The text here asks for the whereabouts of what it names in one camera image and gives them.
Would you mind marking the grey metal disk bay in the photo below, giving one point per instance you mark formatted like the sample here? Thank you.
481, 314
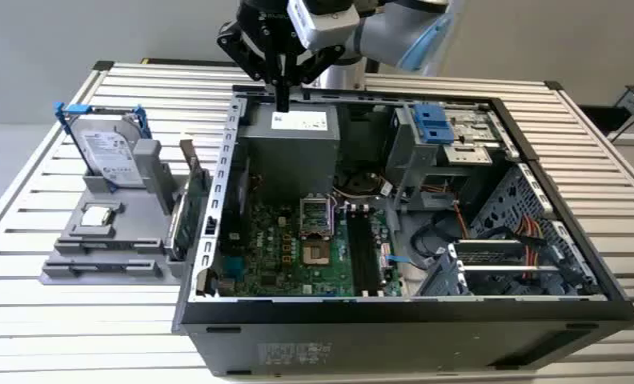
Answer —
488, 250

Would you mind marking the silver CPU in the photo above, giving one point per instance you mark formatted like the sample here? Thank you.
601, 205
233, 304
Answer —
95, 218

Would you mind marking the blue expansion slot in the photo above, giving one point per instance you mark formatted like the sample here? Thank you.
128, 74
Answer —
233, 268

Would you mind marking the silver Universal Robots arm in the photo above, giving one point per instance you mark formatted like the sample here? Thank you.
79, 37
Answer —
386, 36

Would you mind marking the grey optical drive cage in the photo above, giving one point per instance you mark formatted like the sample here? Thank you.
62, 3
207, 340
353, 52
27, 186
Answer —
413, 168

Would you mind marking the black round fan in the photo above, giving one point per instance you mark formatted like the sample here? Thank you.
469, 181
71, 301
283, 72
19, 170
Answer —
362, 182

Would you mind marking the black open PC case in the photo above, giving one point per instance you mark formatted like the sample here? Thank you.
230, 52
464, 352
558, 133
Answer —
402, 344

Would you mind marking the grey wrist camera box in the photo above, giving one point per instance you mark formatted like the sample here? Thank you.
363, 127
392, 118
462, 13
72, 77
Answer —
322, 24

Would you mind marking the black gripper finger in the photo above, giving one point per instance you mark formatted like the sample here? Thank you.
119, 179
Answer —
309, 66
253, 60

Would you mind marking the black square chipset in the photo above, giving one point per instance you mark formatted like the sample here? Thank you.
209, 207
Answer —
269, 281

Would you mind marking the green motherboard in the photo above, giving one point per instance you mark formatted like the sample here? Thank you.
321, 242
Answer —
274, 256

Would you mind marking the black bar yellow end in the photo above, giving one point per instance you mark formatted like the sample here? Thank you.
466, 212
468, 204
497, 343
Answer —
188, 62

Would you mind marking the hard disk in blue carrier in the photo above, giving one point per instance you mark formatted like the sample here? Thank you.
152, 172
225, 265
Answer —
103, 156

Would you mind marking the black RAM slot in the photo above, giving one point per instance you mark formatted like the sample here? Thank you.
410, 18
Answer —
362, 252
355, 252
369, 252
375, 252

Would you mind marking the grey parts rack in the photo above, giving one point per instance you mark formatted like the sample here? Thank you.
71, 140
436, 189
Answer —
135, 208

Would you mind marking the blue plastic drive latch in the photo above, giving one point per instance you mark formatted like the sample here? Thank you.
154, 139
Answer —
432, 124

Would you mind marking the CPU socket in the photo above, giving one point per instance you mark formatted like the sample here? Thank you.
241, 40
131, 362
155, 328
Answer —
317, 253

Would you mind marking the green graphics card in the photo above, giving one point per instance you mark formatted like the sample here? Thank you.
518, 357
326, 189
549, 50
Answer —
188, 224

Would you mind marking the grey power supply unit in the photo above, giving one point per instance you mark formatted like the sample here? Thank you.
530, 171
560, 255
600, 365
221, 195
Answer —
290, 160

